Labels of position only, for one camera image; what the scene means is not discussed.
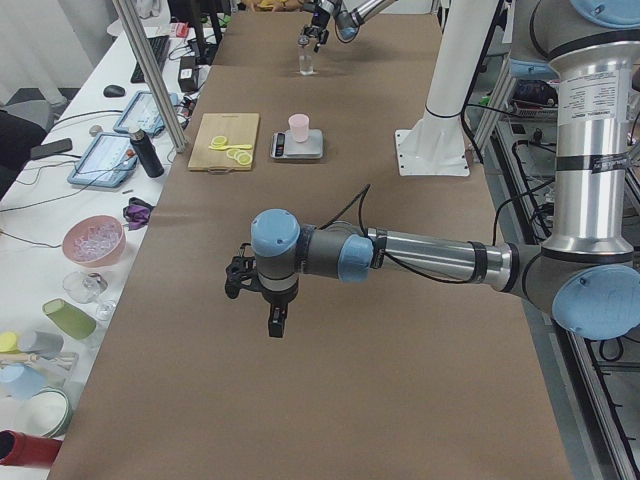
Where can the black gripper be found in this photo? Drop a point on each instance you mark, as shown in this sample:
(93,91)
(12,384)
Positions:
(318,23)
(278,298)

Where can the clear glass sauce bottle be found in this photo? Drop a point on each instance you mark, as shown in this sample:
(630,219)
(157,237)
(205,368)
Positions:
(305,56)

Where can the pink plastic cup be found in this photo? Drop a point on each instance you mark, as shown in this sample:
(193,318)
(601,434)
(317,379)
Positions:
(299,127)

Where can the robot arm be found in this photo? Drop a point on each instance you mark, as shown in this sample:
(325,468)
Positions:
(582,275)
(347,22)

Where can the silver kitchen scale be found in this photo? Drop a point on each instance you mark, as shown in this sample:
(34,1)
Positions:
(284,147)

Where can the green cup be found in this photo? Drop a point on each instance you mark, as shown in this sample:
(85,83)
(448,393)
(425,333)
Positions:
(70,319)

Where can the grey cup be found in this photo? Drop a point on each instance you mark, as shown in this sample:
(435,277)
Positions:
(47,345)

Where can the yellow cup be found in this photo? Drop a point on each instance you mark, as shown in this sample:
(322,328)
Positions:
(9,342)

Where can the light blue cup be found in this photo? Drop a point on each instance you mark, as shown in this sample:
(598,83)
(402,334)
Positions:
(22,381)

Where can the lemon slice end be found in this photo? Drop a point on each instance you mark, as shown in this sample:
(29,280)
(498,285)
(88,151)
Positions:
(246,159)

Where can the lemon slice middle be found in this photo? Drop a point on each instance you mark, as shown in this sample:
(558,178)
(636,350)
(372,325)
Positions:
(237,155)

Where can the bamboo cutting board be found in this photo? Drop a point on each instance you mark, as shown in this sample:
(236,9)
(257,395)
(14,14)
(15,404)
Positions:
(239,128)

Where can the yellow plastic knife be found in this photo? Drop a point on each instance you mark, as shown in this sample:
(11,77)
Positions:
(224,147)

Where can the lemon slice single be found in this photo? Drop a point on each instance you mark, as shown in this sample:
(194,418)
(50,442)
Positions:
(218,141)

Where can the pink bowl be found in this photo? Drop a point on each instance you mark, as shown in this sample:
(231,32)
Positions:
(95,241)

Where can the wine glass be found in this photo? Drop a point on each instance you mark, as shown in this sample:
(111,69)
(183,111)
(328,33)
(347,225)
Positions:
(87,288)

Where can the black water bottle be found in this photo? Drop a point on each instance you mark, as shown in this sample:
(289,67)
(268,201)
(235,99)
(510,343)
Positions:
(145,151)

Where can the lower teach pendant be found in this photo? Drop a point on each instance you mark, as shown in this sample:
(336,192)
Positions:
(107,163)

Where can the teach pendant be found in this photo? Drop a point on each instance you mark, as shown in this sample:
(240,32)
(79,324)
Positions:
(107,163)
(141,112)

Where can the upper teach pendant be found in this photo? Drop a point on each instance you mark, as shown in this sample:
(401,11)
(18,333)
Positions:
(141,112)

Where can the computer mouse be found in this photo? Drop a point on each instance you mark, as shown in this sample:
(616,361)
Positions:
(114,91)

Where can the white green bowl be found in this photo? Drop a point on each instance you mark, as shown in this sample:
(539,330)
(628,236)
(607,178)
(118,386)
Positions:
(47,414)

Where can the red cylinder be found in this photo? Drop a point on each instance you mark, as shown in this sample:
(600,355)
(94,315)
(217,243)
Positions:
(20,449)

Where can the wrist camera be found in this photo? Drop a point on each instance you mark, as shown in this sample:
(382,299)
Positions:
(277,320)

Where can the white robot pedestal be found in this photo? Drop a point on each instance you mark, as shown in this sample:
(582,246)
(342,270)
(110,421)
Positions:
(435,145)

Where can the aluminium frame post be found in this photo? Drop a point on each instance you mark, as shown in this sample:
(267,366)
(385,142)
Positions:
(143,54)

